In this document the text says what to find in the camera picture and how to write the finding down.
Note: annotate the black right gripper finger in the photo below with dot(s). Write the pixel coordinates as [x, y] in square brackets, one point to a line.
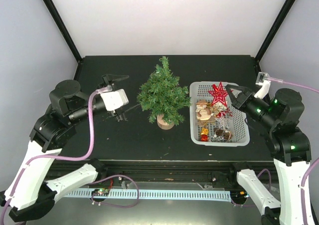
[237, 91]
[232, 97]

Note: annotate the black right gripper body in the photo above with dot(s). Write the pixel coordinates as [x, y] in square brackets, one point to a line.
[251, 111]

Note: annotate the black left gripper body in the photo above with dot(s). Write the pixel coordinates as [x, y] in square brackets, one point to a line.
[106, 81]

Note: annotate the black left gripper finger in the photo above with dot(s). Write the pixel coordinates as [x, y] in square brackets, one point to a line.
[121, 117]
[118, 78]

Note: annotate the red star tree topper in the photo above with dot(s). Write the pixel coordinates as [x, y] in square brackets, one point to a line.
[219, 94]

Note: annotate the small green christmas tree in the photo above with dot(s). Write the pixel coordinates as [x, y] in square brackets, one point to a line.
[163, 95]

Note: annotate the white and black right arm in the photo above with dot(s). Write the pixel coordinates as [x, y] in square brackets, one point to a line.
[290, 149]

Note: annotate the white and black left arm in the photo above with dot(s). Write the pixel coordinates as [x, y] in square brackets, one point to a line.
[31, 196]

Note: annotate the red berry sprig ornament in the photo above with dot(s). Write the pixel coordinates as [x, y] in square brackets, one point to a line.
[224, 113]

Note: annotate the silver star ornament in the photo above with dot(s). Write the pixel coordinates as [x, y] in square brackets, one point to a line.
[223, 121]

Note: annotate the white perforated plastic basket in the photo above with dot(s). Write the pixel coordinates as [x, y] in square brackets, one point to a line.
[199, 91]

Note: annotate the wooden santa ornament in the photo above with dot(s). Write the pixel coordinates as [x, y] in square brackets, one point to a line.
[203, 112]

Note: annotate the pine cone ornament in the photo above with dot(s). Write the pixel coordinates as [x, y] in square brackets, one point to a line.
[222, 135]

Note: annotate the gold foil gift ornament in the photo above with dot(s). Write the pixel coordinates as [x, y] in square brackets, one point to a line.
[204, 131]

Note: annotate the red foil gift ornament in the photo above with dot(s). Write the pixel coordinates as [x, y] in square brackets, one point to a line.
[204, 138]

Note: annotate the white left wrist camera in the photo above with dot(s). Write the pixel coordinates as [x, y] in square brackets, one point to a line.
[114, 100]

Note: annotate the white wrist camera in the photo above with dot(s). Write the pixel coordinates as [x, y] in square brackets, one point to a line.
[264, 82]
[114, 100]

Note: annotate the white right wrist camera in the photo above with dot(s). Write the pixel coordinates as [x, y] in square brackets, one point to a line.
[264, 82]

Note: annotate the black aluminium frame rail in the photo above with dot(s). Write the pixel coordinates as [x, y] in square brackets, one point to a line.
[167, 171]

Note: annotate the white slotted cable duct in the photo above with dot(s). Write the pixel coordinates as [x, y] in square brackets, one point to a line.
[132, 194]

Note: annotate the black right rear frame post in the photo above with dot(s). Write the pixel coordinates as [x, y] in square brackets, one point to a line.
[281, 16]

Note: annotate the black frame post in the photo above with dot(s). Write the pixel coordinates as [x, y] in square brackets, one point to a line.
[62, 28]
[281, 16]

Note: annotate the black left rear frame post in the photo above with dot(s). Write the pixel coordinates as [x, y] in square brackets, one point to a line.
[62, 28]

